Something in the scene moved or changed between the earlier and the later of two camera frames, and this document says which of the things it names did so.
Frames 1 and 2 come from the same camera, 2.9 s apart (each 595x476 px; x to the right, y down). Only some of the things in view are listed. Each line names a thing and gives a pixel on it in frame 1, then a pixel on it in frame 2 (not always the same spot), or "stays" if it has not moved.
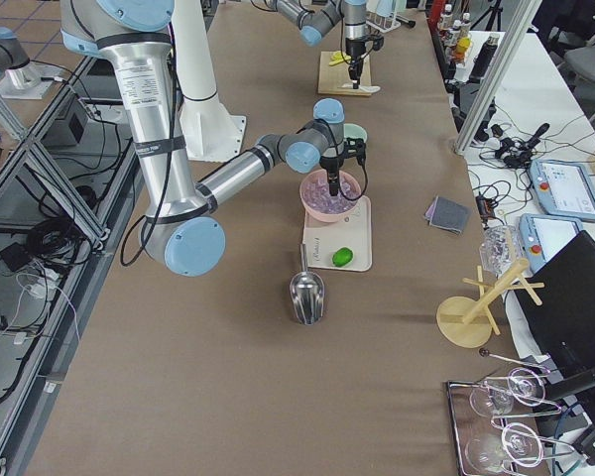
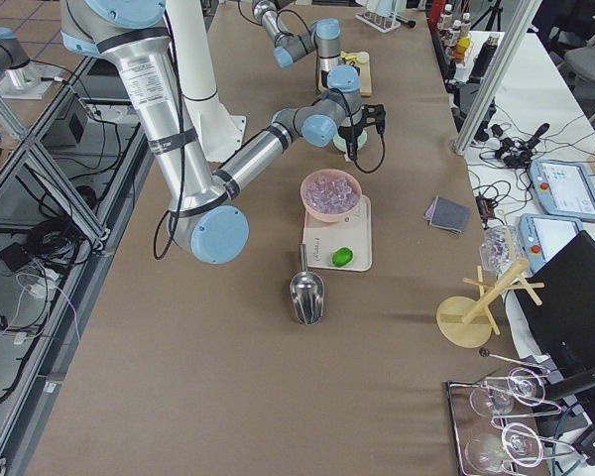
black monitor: (573, 329) stays
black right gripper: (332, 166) → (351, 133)
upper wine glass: (526, 387) stays
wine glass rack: (484, 444) stays
